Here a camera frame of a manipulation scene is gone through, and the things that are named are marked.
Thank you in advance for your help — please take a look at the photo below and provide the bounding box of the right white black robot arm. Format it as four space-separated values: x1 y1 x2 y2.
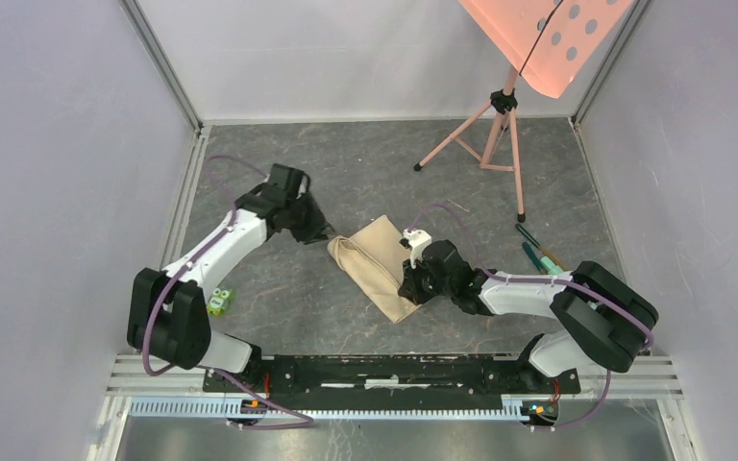
398 230 659 392

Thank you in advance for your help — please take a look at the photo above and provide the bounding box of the small green toy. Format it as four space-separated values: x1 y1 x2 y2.
207 287 234 316

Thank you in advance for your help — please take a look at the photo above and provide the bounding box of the beige cloth napkin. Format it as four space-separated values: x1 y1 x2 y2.
328 215 419 324

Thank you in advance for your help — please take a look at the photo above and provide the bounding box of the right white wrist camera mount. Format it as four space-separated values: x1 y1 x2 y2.
401 229 432 268

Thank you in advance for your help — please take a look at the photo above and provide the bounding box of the purple cable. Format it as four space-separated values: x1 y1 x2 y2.
406 203 655 434
141 154 315 431

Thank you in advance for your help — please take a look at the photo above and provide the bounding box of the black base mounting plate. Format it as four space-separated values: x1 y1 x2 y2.
237 353 581 411

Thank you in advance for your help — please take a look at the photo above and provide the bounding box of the gold spoon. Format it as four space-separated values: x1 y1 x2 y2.
541 247 569 271

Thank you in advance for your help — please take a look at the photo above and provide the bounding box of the white slotted cable duct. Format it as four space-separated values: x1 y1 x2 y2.
128 397 529 423

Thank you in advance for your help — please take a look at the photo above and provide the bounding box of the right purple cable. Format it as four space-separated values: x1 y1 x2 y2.
406 203 655 434

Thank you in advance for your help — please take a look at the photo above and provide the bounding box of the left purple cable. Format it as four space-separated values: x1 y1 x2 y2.
141 154 315 431

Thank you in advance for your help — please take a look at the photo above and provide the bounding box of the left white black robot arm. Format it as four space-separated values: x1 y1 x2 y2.
126 163 332 392

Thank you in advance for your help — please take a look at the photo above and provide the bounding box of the pink music stand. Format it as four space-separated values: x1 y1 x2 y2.
413 0 632 224

